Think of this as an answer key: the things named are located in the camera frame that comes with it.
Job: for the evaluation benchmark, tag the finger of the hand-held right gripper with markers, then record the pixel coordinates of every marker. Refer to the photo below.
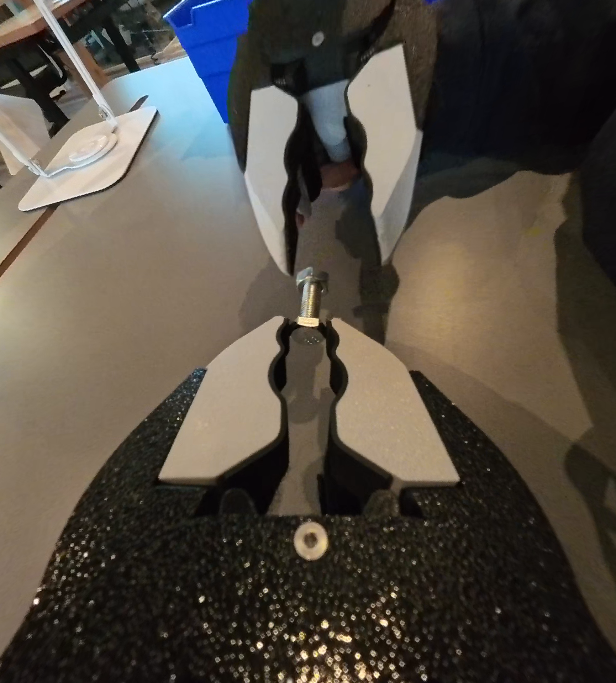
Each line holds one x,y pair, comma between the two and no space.
390,133
268,160

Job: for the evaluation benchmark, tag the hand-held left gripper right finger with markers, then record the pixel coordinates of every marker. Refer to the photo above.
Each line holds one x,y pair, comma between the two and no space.
393,427

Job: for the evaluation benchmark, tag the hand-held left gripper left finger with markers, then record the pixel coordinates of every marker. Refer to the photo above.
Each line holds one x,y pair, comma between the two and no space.
228,421

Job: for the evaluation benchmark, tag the blue plastic bin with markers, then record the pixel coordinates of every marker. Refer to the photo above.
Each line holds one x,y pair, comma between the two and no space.
201,42

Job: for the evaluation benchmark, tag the silver hex nut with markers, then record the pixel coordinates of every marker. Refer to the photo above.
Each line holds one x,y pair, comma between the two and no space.
312,277

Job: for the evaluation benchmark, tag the silver hex bolt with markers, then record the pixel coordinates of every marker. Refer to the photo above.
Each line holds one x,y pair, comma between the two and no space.
310,301

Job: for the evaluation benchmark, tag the person's right forearm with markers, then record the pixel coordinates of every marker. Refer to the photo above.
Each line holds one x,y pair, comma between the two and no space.
526,80

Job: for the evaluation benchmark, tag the person's right hand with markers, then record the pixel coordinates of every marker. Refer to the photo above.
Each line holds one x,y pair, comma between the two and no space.
340,176

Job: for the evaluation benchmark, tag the clear stand with white base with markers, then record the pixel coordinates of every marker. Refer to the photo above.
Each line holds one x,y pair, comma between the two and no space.
89,170

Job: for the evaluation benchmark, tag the black office chair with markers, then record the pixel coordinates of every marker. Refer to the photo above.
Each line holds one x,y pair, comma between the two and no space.
51,74

